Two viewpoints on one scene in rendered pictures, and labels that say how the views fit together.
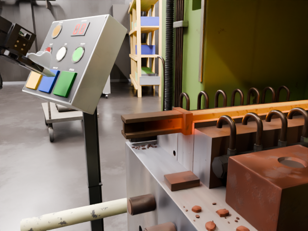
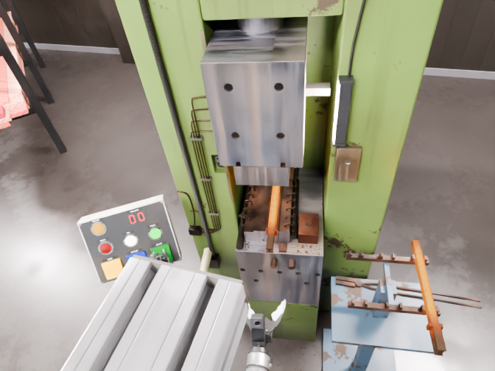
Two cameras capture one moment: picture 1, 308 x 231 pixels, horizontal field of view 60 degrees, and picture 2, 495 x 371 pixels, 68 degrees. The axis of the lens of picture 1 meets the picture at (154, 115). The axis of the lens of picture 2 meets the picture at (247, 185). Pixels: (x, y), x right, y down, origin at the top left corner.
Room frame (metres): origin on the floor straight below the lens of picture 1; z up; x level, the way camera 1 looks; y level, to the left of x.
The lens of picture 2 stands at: (-0.06, 0.79, 2.25)
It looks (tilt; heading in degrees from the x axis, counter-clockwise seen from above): 45 degrees down; 304
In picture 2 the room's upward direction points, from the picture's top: 7 degrees counter-clockwise
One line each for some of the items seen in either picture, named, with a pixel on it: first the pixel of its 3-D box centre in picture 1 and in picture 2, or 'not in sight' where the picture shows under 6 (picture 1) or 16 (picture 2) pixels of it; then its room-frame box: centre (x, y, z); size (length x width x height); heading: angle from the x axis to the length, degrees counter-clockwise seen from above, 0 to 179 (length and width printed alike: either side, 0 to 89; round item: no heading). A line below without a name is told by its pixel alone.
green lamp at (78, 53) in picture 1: (78, 54); (155, 233); (0.80, 0.22, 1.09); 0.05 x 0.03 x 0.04; 21
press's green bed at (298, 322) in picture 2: not in sight; (285, 277); (0.46, -0.27, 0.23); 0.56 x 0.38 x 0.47; 111
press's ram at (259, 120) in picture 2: not in sight; (275, 85); (0.47, -0.25, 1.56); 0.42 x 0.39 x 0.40; 111
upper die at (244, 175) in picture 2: not in sight; (267, 140); (0.51, -0.24, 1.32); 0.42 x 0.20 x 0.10; 111
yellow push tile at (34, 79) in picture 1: (36, 78); (113, 269); (0.91, 0.40, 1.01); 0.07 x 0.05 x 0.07; 46
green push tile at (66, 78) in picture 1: (66, 84); (162, 253); (0.77, 0.25, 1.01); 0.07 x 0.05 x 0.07; 46
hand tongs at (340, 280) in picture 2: not in sight; (405, 291); (-0.16, -0.19, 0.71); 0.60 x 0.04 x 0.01; 15
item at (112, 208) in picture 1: (100, 211); (199, 287); (0.72, 0.17, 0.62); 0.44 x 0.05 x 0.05; 111
